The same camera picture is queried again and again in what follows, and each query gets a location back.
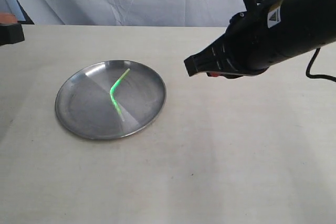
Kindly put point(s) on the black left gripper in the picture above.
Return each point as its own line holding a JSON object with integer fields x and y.
{"x": 10, "y": 31}

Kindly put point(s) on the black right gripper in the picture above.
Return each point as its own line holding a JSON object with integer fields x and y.
{"x": 243, "y": 50}

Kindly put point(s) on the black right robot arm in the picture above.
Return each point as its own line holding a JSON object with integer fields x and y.
{"x": 303, "y": 26}

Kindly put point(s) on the round stainless steel plate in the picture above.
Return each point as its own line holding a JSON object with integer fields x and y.
{"x": 110, "y": 100}

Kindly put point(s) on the black frame at left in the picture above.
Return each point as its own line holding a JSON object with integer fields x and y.
{"x": 26, "y": 20}

